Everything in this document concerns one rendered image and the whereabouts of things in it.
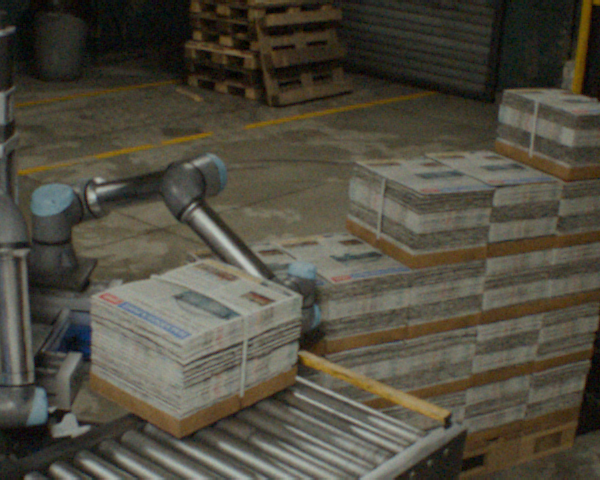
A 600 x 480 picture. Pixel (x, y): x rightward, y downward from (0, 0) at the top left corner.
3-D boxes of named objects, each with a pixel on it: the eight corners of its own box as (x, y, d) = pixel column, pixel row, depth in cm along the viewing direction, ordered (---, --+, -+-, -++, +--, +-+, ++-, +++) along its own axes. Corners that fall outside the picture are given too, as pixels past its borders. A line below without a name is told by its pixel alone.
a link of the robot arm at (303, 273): (304, 276, 258) (300, 316, 261) (323, 263, 267) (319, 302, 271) (276, 269, 261) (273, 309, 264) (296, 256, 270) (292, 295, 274)
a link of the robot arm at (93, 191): (44, 190, 289) (197, 158, 263) (76, 179, 302) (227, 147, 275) (55, 231, 291) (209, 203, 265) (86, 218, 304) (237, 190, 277)
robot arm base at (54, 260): (19, 274, 280) (18, 241, 277) (34, 255, 295) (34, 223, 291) (70, 279, 280) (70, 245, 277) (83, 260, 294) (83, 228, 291)
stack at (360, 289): (175, 482, 334) (182, 248, 306) (453, 418, 391) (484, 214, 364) (226, 546, 303) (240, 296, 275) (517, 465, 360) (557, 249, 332)
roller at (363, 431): (257, 382, 244) (252, 367, 241) (421, 456, 217) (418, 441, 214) (244, 395, 241) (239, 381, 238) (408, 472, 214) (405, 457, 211)
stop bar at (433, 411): (302, 356, 251) (303, 349, 250) (452, 419, 225) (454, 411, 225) (294, 360, 248) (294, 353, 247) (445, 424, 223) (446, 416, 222)
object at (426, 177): (353, 163, 326) (354, 160, 326) (426, 158, 340) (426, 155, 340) (421, 197, 296) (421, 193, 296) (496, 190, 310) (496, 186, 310)
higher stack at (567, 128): (452, 418, 391) (499, 88, 348) (510, 403, 405) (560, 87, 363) (515, 465, 360) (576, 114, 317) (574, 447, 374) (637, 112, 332)
